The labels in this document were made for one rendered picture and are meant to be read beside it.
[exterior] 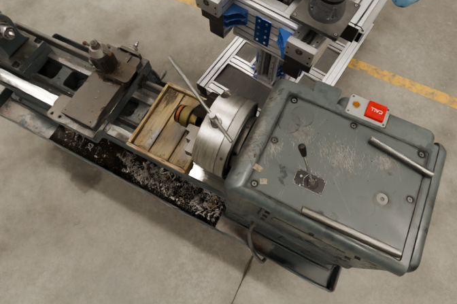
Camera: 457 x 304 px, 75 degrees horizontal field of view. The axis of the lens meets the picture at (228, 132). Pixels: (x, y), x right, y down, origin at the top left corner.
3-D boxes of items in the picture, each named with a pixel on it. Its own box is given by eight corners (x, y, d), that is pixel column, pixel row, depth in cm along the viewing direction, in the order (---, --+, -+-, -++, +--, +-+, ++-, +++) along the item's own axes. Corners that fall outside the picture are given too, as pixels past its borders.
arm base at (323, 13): (318, -9, 132) (324, -29, 123) (349, 6, 128) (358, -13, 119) (301, 13, 127) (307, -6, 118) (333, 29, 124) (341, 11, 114)
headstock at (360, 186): (394, 169, 131) (455, 135, 95) (360, 277, 115) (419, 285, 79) (268, 114, 142) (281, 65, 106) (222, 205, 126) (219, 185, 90)
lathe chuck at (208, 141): (251, 111, 132) (249, 86, 102) (219, 177, 128) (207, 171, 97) (233, 103, 134) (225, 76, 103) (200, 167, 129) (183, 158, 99)
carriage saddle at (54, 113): (153, 67, 153) (150, 60, 147) (98, 144, 137) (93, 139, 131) (105, 45, 158) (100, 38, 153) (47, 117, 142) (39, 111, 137)
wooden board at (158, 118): (223, 109, 143) (223, 106, 139) (185, 175, 131) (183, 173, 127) (169, 86, 148) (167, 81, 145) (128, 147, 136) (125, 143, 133)
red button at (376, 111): (385, 109, 100) (388, 107, 98) (380, 124, 98) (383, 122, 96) (368, 102, 101) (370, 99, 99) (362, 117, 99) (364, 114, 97)
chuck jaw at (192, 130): (215, 134, 112) (199, 160, 108) (215, 139, 117) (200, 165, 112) (189, 122, 114) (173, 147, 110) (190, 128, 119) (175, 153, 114)
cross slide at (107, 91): (147, 59, 147) (144, 54, 143) (94, 131, 133) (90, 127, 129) (118, 47, 150) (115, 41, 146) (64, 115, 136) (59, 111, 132)
